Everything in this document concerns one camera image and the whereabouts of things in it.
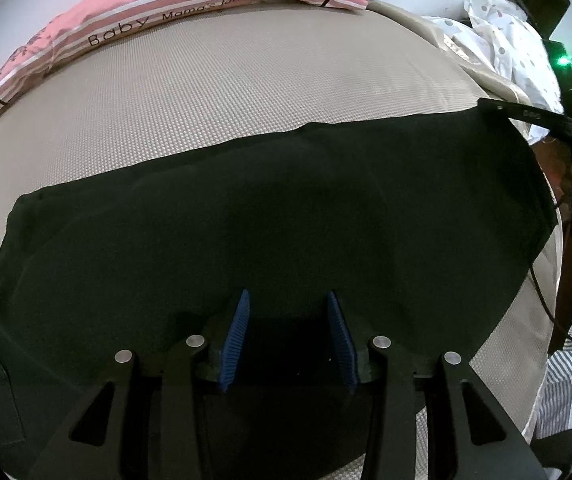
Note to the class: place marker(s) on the beige satin cloth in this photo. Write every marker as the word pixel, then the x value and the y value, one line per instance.
pixel 425 30

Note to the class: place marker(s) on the brown wooden bed frame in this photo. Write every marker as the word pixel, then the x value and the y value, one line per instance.
pixel 565 290

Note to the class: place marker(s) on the pink striped pillow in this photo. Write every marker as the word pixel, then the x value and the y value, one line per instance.
pixel 116 15

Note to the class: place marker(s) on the beige woven bed mat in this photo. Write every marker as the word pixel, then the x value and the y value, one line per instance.
pixel 216 85

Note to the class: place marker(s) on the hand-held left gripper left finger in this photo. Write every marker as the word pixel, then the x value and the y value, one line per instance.
pixel 233 347

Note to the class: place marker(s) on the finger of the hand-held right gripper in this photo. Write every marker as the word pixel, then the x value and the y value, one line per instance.
pixel 530 116

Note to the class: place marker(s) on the dark wooden furniture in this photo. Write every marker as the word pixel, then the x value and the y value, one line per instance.
pixel 540 5

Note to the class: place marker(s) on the black pants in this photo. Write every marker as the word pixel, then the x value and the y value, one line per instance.
pixel 266 220

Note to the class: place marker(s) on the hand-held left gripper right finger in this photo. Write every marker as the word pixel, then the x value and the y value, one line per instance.
pixel 343 347

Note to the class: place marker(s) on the white dotted cloth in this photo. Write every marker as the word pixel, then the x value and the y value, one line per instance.
pixel 510 45

